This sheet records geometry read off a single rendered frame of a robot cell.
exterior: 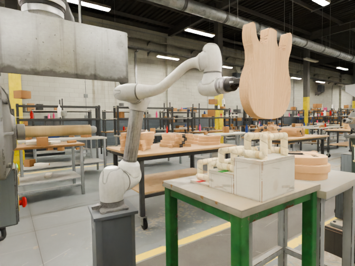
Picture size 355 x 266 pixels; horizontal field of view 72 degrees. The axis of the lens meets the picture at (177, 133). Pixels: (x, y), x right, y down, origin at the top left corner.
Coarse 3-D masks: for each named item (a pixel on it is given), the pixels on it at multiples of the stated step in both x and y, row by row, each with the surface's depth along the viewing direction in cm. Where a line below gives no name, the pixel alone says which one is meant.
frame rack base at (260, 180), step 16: (240, 160) 108; (256, 160) 102; (272, 160) 104; (288, 160) 112; (240, 176) 108; (256, 176) 102; (272, 176) 104; (288, 176) 113; (240, 192) 109; (256, 192) 102; (272, 192) 105; (288, 192) 113
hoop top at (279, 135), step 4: (280, 132) 111; (284, 132) 113; (260, 136) 104; (264, 136) 103; (268, 136) 104; (272, 136) 105; (276, 136) 107; (280, 136) 109; (284, 136) 111; (268, 140) 105
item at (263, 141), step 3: (261, 138) 103; (264, 138) 102; (261, 141) 103; (264, 141) 103; (267, 141) 103; (261, 144) 103; (264, 144) 103; (267, 144) 103; (261, 147) 103; (264, 147) 103; (267, 147) 104; (261, 150) 103; (264, 150) 103; (267, 150) 104; (267, 153) 104; (267, 156) 104; (261, 159) 103; (264, 159) 103
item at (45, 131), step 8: (32, 128) 69; (40, 128) 70; (48, 128) 71; (56, 128) 72; (64, 128) 73; (72, 128) 75; (80, 128) 76; (88, 128) 77; (32, 136) 69; (40, 136) 70; (48, 136) 72
